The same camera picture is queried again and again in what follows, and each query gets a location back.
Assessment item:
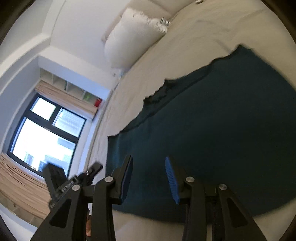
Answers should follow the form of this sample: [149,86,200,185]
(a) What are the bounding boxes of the beige roman blind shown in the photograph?
[35,80,98,120]

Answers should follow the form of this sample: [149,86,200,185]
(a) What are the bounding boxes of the white wall shelf cubbies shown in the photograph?
[40,68,103,108]

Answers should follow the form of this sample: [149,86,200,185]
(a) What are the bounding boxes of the dark green knit sweater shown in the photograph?
[106,45,295,222]

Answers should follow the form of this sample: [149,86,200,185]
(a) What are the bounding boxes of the beige bed cover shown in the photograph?
[85,0,296,241]

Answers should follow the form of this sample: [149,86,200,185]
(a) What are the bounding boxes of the white pillow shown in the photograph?
[104,8,168,69]

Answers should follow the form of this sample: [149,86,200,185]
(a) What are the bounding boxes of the black framed window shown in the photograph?
[6,94,86,176]

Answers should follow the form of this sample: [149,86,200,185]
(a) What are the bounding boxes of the person's left hand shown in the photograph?
[86,209,91,237]

